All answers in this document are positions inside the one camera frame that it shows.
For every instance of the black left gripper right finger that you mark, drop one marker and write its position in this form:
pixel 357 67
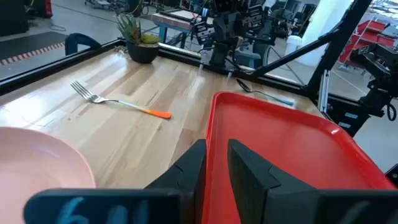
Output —
pixel 248 174

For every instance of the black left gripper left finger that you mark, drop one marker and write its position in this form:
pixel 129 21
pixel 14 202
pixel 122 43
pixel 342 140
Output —
pixel 183 177

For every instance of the pink round plate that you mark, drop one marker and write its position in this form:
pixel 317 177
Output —
pixel 37 161

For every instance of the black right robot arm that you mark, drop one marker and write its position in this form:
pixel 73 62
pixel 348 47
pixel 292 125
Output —
pixel 219 56

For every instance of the red plastic tray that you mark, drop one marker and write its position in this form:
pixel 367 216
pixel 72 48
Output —
pixel 295 140

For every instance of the workbench with blue legs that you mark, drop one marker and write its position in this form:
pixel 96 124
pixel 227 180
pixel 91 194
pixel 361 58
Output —
pixel 171 21

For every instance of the white bin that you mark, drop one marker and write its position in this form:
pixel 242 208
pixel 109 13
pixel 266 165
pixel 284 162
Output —
pixel 293 43

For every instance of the succulent in black pot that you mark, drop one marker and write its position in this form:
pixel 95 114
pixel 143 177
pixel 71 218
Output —
pixel 143 53

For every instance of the white round column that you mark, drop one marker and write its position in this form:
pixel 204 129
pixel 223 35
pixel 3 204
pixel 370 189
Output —
pixel 323 25

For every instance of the black base box with labels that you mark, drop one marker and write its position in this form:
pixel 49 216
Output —
pixel 345 124

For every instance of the red storage shelf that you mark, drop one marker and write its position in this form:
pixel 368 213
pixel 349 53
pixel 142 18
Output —
pixel 370 35

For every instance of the dark blue chair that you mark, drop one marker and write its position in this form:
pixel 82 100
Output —
pixel 74 39

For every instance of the red and black machine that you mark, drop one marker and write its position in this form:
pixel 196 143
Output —
pixel 48 7

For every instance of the black floor mat striped edge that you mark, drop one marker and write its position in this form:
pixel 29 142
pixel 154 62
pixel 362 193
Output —
pixel 25 43

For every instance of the black cabinet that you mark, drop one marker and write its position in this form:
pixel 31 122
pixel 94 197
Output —
pixel 12 15

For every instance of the silver aluminium bracket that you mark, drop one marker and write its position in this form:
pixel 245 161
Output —
pixel 323 93

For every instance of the black aluminium rig frame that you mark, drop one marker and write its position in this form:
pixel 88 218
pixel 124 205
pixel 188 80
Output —
pixel 339 40

